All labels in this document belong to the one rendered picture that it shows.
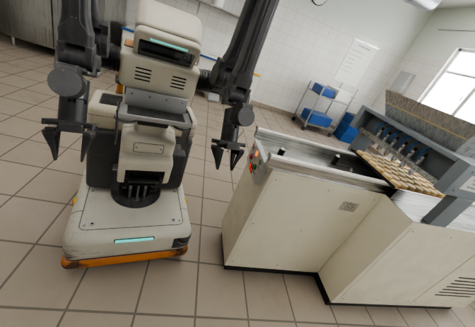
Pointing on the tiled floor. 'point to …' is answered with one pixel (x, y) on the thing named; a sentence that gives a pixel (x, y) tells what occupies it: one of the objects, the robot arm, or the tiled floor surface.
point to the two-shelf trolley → (324, 113)
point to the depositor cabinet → (401, 260)
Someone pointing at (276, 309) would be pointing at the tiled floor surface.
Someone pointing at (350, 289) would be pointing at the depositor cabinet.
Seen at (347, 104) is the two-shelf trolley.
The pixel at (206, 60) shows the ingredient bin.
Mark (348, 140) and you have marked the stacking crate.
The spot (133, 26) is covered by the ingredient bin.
